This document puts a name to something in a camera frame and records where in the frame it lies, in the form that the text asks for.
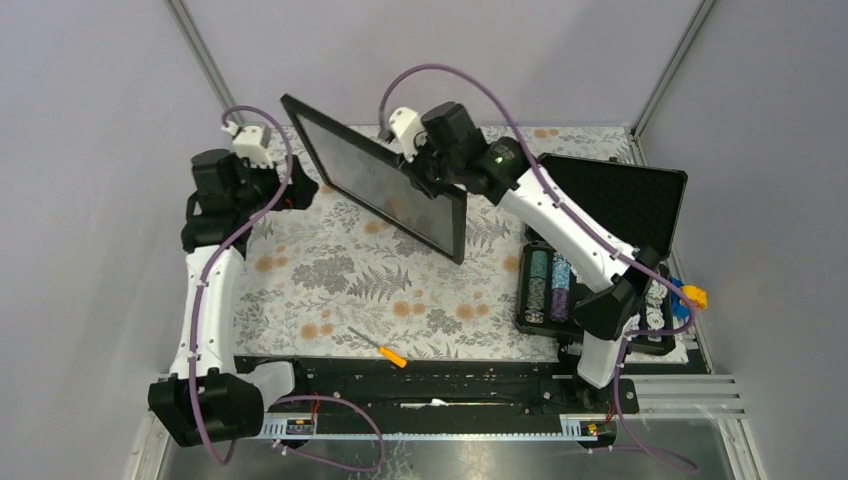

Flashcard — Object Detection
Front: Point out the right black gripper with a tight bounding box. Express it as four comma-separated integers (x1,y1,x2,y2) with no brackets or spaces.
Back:
395,130,462,199

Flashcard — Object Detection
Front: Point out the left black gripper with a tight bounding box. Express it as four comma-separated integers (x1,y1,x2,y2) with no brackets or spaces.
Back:
232,151,318,215

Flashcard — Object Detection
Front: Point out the black picture frame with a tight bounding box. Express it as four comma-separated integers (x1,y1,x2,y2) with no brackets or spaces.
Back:
280,94,468,264

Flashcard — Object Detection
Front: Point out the orange handled screwdriver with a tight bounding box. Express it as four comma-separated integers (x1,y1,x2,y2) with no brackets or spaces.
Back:
347,326,408,369

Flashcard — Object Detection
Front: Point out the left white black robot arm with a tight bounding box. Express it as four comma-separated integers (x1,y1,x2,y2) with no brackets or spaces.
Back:
148,149,318,447

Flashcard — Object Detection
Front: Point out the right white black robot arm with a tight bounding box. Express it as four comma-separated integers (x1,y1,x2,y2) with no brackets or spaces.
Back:
386,102,655,412

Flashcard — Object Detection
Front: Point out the floral table mat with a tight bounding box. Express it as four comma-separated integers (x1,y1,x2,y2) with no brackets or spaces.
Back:
190,125,690,364

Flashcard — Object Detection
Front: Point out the black poker chip case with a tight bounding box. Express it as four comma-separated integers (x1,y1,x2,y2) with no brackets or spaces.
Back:
515,154,688,357

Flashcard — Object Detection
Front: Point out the yellow blue tape dispenser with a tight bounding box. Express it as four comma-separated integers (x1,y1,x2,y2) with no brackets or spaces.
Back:
670,277,708,320

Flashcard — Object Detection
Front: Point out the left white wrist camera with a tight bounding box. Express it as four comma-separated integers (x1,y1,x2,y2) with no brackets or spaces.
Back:
224,121,275,169

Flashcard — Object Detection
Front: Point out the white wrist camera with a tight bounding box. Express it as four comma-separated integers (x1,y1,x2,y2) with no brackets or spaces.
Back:
224,121,275,169
388,107,427,163

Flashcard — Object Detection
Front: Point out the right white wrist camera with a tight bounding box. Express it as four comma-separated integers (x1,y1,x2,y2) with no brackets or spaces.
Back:
388,107,427,163

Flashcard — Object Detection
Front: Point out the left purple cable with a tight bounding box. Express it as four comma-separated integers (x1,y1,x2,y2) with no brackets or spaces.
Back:
186,105,387,474

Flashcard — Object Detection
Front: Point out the purple cable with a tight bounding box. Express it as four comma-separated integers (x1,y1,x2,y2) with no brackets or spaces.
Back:
186,105,387,474
378,63,701,476

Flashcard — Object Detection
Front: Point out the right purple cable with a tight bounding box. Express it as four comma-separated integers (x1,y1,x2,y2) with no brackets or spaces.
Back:
378,63,701,476

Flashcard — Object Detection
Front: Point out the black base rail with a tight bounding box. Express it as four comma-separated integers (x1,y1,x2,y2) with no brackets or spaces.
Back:
270,355,613,422

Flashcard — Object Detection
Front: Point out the grey slotted cable duct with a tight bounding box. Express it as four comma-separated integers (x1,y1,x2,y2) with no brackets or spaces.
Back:
256,410,598,442

